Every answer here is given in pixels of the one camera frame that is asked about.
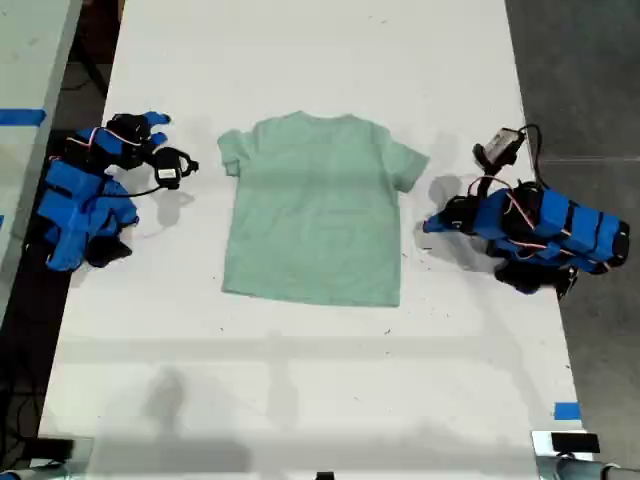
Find pale green t-shirt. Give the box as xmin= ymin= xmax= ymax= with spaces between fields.
xmin=216 ymin=110 xmax=431 ymax=309

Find long blue tape strip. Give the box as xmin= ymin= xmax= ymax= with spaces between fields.
xmin=0 ymin=108 xmax=48 ymax=127

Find pale grey side table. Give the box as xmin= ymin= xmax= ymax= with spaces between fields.
xmin=0 ymin=0 xmax=85 ymax=324

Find short blue tape strip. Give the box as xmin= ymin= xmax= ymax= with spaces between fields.
xmin=553 ymin=400 xmax=583 ymax=422

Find small white box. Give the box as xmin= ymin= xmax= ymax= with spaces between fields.
xmin=530 ymin=429 xmax=590 ymax=458

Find small black box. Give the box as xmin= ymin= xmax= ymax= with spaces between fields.
xmin=550 ymin=432 xmax=601 ymax=454

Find grey rounded clamp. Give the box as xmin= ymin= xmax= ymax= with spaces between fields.
xmin=536 ymin=456 xmax=640 ymax=480

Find flat black box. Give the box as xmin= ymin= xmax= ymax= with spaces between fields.
xmin=28 ymin=437 xmax=77 ymax=465

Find red white servo wire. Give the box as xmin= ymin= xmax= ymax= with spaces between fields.
xmin=74 ymin=126 xmax=146 ymax=152
xmin=503 ymin=191 xmax=612 ymax=274

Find black camera cable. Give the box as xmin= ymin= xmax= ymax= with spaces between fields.
xmin=517 ymin=123 xmax=547 ymax=192
xmin=130 ymin=151 xmax=202 ymax=199

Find grey black camera box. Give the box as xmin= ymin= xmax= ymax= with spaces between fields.
xmin=486 ymin=126 xmax=525 ymax=165

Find thin black floor cables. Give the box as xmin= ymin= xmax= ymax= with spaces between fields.
xmin=0 ymin=382 xmax=32 ymax=469

